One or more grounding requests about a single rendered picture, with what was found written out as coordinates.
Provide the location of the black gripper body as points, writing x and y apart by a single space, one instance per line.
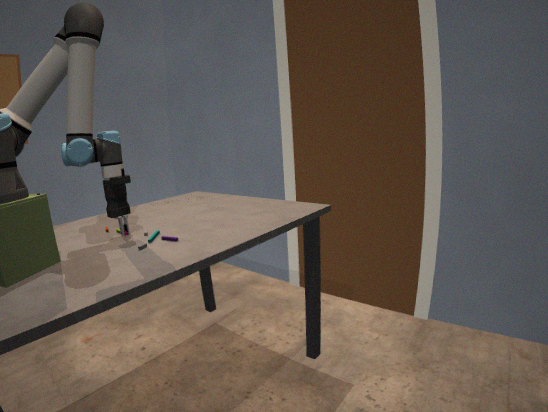
112 179

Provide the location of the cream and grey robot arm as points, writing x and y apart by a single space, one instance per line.
82 20

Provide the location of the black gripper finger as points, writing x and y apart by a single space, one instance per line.
126 227
122 231

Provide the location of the turquoise rod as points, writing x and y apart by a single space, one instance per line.
153 236

